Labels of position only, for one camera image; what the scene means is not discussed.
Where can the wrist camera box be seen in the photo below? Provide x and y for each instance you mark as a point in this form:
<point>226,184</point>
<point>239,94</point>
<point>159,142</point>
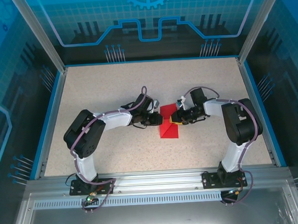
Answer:
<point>156,103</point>
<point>180,102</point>

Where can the blue table edge strip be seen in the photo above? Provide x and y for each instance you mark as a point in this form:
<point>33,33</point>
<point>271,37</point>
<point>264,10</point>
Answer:
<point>255,91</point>
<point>52,102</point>

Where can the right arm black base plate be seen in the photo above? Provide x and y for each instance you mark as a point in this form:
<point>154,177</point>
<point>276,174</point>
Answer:
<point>210,180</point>

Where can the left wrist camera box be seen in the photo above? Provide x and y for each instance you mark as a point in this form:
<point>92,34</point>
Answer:
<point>156,103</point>

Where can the aluminium table side rail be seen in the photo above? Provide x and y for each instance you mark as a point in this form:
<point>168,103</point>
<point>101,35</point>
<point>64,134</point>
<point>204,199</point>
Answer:
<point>57,101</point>
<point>250,91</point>

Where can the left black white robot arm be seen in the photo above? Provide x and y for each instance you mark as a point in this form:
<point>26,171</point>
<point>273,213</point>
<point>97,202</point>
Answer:
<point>85,138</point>

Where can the grey metal tray frame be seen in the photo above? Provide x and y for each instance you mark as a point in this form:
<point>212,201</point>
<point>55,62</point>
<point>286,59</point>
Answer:
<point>154,217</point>

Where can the aluminium frame post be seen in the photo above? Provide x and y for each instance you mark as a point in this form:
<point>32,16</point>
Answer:
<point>42,34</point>
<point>257,23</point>

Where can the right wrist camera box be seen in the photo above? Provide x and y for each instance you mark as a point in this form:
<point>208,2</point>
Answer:
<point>180,102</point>

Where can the aluminium mounting rail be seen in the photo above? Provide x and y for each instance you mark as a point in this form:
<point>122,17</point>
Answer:
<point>155,179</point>

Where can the red square paper sheet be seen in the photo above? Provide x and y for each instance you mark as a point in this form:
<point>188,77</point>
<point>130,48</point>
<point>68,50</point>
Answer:
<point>168,132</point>

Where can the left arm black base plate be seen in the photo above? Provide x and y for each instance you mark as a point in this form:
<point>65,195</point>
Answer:
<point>78,189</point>

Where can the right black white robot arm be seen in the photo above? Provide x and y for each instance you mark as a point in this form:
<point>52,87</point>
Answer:
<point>242,122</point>

